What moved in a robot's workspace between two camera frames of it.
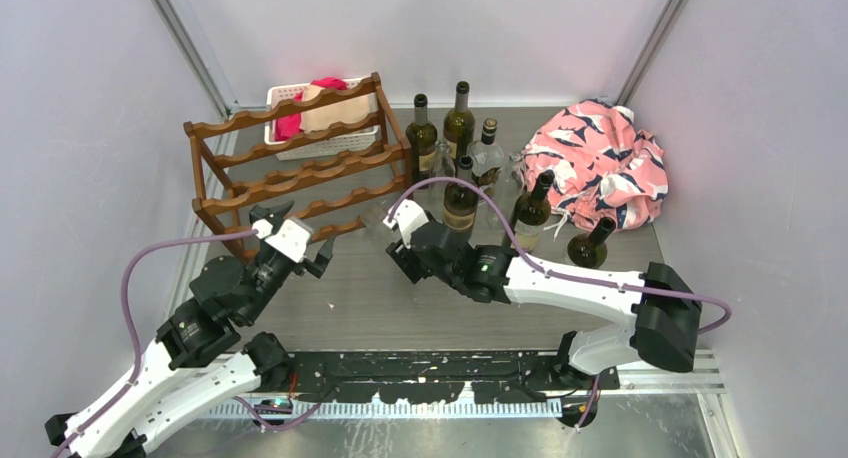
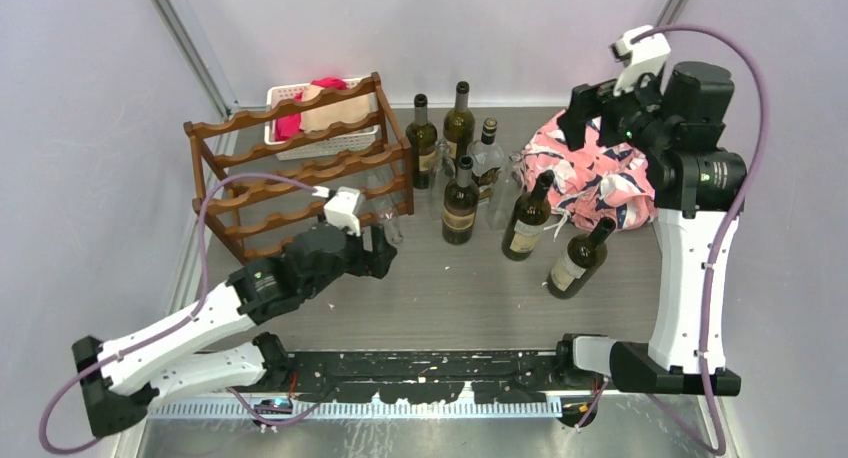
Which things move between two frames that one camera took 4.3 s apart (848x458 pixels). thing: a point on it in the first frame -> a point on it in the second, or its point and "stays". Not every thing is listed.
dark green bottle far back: x=459 y=123 stays
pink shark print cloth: x=603 y=166 stays
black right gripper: x=406 y=259 -> x=587 y=102
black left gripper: x=322 y=258 -> x=373 y=262
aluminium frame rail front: x=673 y=373 stays
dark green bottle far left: x=421 y=142 stays
